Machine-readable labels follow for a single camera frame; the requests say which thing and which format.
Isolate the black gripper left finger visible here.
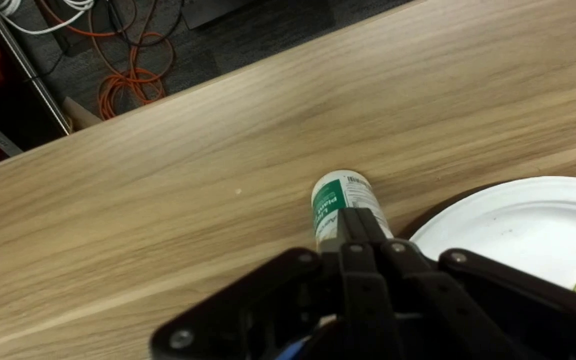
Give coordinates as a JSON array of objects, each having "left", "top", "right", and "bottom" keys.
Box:
[{"left": 150, "top": 208, "right": 403, "bottom": 360}]

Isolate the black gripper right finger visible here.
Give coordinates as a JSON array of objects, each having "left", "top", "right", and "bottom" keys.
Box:
[{"left": 383, "top": 241, "right": 576, "bottom": 360}]

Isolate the white bottle green label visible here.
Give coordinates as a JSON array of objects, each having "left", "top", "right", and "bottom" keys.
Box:
[{"left": 309, "top": 170, "right": 392, "bottom": 253}]

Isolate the white paper plate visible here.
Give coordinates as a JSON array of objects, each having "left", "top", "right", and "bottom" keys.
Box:
[{"left": 409, "top": 177, "right": 576, "bottom": 289}]

